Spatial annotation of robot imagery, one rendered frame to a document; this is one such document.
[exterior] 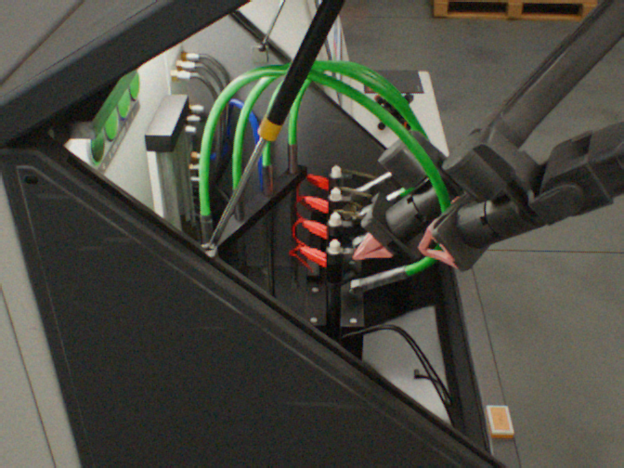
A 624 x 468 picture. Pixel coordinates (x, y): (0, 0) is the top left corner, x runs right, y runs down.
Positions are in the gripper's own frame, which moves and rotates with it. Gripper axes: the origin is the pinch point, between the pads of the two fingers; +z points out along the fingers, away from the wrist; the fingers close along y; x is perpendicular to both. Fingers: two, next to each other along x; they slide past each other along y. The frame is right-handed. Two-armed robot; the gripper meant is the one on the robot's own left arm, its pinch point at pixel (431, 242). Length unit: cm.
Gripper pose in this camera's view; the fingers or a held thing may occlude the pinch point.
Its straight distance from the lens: 99.9
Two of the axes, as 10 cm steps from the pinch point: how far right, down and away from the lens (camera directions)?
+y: -6.4, 5.9, -5.0
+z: -4.5, 2.4, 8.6
